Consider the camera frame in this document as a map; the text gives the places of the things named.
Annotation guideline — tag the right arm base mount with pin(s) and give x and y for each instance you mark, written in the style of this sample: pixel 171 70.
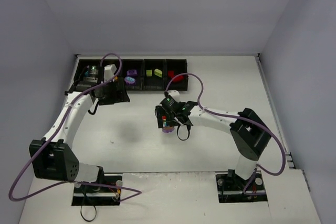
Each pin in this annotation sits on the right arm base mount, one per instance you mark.
pixel 233 189

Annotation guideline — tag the purple oval lego piece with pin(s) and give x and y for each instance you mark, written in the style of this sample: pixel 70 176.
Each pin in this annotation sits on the purple oval lego piece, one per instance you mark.
pixel 168 129

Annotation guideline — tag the red curved lego brick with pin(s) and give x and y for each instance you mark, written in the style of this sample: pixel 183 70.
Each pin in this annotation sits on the red curved lego brick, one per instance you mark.
pixel 177 79

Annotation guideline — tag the green lego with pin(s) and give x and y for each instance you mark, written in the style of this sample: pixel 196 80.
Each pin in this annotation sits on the green lego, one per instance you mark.
pixel 149 73

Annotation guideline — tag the lime green lego brick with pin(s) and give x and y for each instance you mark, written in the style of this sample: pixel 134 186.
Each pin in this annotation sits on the lime green lego brick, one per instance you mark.
pixel 158 73

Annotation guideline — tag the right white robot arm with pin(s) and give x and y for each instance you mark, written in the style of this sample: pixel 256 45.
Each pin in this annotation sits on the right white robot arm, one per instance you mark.
pixel 246 128

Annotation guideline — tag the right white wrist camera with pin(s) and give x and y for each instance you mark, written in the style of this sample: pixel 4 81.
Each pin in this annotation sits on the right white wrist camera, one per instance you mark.
pixel 173 93

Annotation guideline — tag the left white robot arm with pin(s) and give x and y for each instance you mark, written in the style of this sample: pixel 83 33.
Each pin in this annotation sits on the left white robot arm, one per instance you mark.
pixel 53 155

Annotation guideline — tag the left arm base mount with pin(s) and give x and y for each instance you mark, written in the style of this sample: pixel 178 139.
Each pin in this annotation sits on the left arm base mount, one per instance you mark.
pixel 85 195

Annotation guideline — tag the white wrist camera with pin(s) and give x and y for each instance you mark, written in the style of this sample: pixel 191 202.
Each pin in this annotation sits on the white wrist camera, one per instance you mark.
pixel 109 72
pixel 173 93

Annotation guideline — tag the red small lego brick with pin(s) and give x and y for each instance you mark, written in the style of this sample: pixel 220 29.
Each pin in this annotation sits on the red small lego brick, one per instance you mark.
pixel 170 73

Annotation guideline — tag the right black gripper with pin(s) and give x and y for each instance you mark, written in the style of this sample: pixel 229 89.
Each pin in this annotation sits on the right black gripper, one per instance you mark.
pixel 163 117

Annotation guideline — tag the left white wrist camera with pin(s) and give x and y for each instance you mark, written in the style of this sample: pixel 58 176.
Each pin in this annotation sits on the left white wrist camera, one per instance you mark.
pixel 109 72

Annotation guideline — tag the purple square lego brick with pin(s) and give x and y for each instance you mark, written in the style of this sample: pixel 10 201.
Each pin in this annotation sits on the purple square lego brick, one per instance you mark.
pixel 132 73

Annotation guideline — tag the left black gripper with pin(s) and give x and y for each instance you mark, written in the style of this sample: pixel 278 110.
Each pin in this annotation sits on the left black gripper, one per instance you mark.
pixel 115 94

